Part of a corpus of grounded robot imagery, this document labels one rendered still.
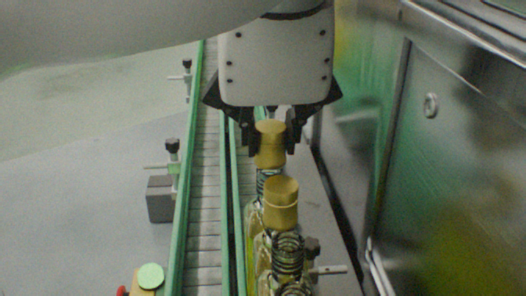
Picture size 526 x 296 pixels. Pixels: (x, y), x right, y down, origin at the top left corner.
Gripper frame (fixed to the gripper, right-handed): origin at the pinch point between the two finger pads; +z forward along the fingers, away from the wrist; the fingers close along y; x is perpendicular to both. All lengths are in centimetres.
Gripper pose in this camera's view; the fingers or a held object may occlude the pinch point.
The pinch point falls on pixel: (270, 133)
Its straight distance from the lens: 44.3
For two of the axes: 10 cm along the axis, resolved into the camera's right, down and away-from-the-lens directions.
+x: 0.9, 7.2, -6.9
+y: -10.0, 0.5, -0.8
